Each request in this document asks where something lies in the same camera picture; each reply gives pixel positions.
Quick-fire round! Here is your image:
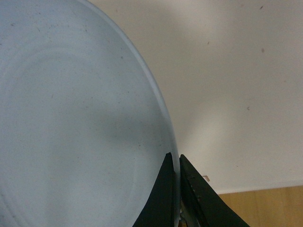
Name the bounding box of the blue plate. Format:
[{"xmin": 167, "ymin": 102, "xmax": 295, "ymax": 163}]
[{"xmin": 0, "ymin": 0, "xmax": 179, "ymax": 227}]

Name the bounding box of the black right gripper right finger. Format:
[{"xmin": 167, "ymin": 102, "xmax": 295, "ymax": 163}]
[{"xmin": 179, "ymin": 155, "xmax": 248, "ymax": 227}]

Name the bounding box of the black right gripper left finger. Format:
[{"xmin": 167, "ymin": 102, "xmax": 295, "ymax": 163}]
[{"xmin": 133, "ymin": 153, "xmax": 176, "ymax": 227}]

